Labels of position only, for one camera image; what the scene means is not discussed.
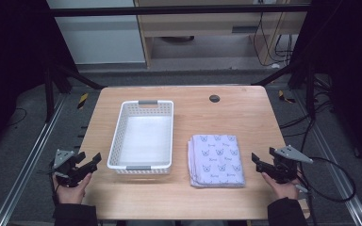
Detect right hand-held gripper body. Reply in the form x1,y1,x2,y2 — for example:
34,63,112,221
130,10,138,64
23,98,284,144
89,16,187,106
271,144,314,185

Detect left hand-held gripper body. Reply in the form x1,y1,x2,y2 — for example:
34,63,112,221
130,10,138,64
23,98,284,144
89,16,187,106
52,149,91,188

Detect person's right hand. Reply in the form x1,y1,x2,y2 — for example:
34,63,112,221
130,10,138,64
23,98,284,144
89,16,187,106
261,171,302,202

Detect person's left hand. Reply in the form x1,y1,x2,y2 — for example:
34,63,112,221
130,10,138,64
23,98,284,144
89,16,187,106
52,171,93,205

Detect folded lilac printed cloth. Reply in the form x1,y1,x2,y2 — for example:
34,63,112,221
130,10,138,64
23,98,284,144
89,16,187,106
187,134,246,189

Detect yellow black tape mark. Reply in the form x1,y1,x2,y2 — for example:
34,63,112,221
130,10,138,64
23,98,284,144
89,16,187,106
76,92,90,110

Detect white perforated plastic basket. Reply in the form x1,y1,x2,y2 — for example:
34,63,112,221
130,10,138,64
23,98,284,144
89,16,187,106
107,99,175,175

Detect black metal stand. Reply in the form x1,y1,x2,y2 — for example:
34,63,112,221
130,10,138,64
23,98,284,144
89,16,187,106
251,58,317,120
42,60,107,124

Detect dark curtain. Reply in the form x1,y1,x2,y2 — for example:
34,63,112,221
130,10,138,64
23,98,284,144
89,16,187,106
290,0,362,175
0,0,78,154

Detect white cabinet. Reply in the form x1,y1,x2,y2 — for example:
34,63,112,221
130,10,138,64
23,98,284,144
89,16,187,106
45,0,147,66

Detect light wooden background desk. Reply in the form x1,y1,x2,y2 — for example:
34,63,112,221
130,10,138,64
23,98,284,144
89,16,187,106
133,0,313,69

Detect black horizontal bar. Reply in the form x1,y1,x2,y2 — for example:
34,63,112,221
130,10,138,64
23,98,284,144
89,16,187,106
48,4,313,19

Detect grey cable connector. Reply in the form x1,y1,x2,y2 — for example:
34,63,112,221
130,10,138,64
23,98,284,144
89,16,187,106
294,184,311,201

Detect aluminium floor rail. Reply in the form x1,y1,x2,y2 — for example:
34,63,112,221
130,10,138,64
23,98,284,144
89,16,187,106
0,93,68,226
291,89,362,226

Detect black floor cables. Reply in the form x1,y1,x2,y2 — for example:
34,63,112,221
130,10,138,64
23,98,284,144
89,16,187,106
278,73,336,164

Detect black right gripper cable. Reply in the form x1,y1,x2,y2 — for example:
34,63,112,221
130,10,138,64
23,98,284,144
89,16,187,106
295,155,357,203

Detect thin black floor cable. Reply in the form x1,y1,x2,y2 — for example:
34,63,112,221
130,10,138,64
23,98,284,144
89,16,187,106
7,107,28,127

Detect black hanging cables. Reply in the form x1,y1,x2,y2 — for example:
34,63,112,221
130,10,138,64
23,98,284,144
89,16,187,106
252,11,297,68

